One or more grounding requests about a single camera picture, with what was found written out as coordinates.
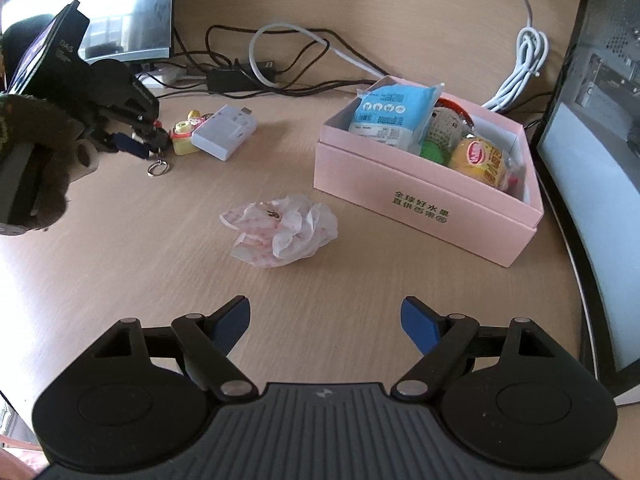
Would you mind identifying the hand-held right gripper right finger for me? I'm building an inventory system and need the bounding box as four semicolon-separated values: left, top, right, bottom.
390;296;557;402

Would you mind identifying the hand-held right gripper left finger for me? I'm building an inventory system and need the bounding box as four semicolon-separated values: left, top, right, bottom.
92;296;256;403

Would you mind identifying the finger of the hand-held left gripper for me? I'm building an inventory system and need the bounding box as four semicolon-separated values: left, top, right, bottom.
97;104;172;150
89;130;151;162

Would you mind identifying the black-haired doll keychain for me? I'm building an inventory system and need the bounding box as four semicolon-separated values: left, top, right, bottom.
131;119;174;179

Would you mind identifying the pink cardboard box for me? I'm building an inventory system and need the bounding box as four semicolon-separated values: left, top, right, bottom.
313;76;545;268

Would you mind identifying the yellow snack packet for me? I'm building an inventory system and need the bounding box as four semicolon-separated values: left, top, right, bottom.
447;137;517;192

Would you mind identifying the blue tissue packet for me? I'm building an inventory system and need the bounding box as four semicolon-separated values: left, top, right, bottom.
347;82;446;155

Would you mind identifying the small yellow toy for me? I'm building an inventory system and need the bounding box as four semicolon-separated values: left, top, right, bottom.
170;109;204;156

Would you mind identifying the white power strip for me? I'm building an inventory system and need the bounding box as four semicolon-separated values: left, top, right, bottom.
136;62;190;89

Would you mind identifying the white plug adapter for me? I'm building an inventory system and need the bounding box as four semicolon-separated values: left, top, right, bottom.
191;105;259;162

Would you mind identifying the computer monitor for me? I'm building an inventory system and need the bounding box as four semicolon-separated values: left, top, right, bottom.
0;0;177;64

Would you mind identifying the black power adapter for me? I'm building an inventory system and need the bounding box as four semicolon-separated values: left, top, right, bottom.
206;62;279;93

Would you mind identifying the crumpled white paper wrapper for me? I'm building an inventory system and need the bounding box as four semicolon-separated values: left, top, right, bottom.
220;195;339;269

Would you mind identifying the glass-sided computer case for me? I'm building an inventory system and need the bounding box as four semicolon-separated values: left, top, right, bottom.
534;0;640;407

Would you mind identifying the light grey looped cable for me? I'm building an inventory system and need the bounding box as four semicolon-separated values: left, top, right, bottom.
248;22;387;87

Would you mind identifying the black tangled cable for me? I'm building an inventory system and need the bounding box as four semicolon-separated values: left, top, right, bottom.
172;25;371;97

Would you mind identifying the white coiled cable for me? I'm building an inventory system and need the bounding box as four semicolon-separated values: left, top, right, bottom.
482;0;551;112

